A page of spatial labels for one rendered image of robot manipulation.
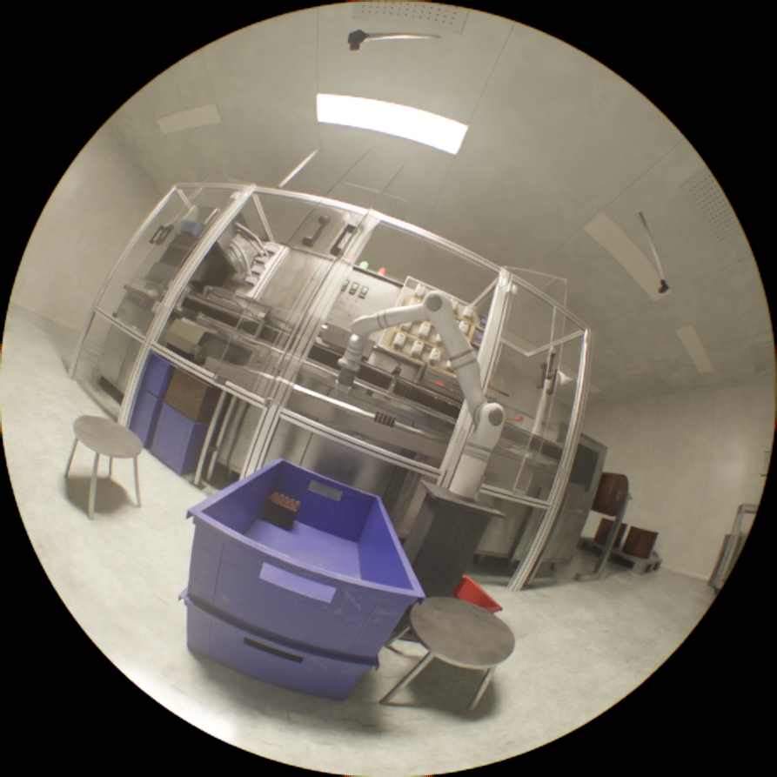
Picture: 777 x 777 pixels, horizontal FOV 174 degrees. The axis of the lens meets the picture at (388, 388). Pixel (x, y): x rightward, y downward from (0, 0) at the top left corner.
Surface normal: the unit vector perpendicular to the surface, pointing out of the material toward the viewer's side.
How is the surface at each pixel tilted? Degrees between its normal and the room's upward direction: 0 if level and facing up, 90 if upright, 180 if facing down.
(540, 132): 180
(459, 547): 90
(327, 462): 90
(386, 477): 90
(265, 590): 90
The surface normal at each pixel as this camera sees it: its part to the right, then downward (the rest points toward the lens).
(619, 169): -0.37, 0.92
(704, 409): -0.92, -0.38
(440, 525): 0.04, -0.16
